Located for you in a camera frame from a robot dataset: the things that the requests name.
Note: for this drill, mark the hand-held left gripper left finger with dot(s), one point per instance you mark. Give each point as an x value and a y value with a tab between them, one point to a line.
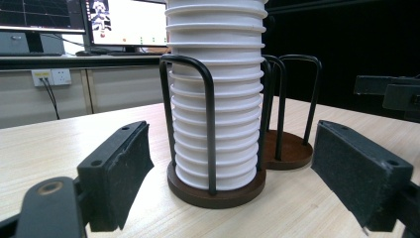
112	178

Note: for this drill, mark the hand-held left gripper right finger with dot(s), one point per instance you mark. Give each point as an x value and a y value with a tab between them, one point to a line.
360	178

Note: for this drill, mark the stack of white paper cups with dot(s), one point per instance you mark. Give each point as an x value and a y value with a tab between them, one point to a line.
216	109

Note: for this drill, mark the black-edged desk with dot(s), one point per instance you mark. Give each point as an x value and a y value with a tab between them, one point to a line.
79	61

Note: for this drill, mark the bright-screen computer monitor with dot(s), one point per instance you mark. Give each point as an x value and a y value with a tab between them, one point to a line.
132	21

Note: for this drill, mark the grey computer case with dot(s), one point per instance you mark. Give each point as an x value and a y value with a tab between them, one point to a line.
13	43

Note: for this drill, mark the dark-screen computer monitor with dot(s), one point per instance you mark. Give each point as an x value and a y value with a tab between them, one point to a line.
39	15

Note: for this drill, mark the white wall power outlet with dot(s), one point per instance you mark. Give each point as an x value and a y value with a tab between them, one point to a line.
52	77

